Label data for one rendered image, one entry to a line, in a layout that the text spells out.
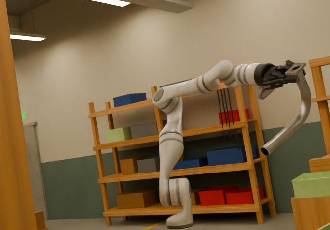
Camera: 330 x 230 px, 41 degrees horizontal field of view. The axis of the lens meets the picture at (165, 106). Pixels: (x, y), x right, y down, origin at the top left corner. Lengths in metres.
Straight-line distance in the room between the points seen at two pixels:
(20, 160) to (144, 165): 6.59
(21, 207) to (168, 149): 0.88
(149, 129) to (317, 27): 3.00
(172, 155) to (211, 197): 5.16
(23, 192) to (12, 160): 0.06
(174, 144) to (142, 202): 6.01
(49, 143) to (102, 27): 2.87
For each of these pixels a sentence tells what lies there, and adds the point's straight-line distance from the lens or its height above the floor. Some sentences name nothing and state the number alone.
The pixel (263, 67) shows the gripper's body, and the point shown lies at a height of 1.54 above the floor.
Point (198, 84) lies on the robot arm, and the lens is 1.64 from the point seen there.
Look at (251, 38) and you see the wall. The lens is 6.88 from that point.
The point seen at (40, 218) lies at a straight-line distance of 8.22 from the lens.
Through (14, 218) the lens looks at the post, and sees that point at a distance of 0.79.
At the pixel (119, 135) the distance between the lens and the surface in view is 7.66.
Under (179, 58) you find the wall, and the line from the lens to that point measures 7.52.
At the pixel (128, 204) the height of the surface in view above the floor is 0.34.
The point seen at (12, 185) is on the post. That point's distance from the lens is 0.79.
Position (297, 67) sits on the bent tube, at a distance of 1.38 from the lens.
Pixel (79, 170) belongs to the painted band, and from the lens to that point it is 9.32.
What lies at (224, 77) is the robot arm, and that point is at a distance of 1.57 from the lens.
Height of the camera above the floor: 1.38
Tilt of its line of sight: 4 degrees up
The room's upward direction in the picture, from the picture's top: 9 degrees counter-clockwise
